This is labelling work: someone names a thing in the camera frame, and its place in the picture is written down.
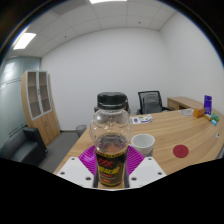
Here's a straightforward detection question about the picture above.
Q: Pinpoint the clear black-capped drink bottle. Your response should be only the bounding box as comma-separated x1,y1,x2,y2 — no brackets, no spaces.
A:
88,91,134,188

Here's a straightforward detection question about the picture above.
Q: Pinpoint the purple standing sign card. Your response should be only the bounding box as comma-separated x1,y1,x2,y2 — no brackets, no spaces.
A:
203,94,213,116

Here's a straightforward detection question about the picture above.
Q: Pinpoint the flat round red coaster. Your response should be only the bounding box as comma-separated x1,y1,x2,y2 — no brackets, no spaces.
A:
172,144,190,159

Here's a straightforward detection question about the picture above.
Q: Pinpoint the round grey white disc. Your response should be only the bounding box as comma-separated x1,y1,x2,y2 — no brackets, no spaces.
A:
180,107,195,117

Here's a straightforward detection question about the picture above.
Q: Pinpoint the orange box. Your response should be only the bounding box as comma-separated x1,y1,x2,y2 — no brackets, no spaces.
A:
192,107,206,119

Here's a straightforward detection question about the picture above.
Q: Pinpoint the grey waste bin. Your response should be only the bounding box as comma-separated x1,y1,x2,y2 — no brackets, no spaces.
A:
75,124,88,138

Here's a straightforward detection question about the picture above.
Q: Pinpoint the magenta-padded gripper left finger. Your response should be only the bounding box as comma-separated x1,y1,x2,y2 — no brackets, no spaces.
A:
55,144,100,189

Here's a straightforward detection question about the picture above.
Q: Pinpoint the rectangular ceiling light panel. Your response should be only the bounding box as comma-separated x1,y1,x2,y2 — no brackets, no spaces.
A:
12,32,37,51
89,0,128,5

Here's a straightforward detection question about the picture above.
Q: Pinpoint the white and green leaflet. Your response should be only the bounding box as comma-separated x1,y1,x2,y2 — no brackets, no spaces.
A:
130,114,154,125

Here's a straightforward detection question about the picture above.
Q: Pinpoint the white and grey mug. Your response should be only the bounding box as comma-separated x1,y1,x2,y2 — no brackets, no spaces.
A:
130,133,156,158

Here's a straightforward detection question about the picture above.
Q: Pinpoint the wooden glass-door shelf cabinet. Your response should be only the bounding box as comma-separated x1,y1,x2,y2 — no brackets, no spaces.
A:
20,70,61,147

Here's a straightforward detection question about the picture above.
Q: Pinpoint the black leather sofa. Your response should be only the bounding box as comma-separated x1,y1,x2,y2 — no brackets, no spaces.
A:
0,126,49,167

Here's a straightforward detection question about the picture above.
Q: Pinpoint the low wooden side desk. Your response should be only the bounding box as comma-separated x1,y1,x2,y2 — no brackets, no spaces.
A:
166,96,205,111

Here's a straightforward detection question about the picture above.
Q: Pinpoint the black mesh-back office chair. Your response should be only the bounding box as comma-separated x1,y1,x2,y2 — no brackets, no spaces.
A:
136,90,174,116

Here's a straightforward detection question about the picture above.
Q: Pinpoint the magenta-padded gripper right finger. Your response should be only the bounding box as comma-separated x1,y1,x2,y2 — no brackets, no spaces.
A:
123,144,168,189

